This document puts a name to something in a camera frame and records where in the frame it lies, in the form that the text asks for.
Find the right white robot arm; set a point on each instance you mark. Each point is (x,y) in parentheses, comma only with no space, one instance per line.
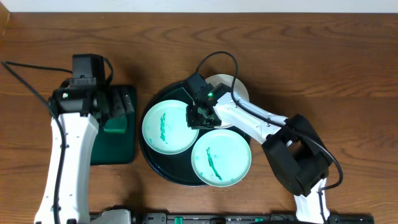
(296,155)

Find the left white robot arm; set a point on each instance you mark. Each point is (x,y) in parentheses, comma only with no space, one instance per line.
(81,142)

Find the green sponge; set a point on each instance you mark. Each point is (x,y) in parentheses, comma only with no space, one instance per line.
(116,125)

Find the rectangular dark green tray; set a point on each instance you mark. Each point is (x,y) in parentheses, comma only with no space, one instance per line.
(109,149)

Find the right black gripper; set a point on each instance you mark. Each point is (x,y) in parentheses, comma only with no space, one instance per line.
(192,122)

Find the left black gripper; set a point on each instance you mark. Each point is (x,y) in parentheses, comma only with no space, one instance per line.
(109,106)

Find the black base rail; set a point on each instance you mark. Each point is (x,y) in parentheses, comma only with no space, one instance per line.
(236,219)

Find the white plate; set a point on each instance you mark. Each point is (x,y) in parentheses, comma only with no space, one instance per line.
(227,80)

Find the pale green plate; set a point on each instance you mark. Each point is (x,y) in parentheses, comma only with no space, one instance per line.
(165,128)
(221,158)

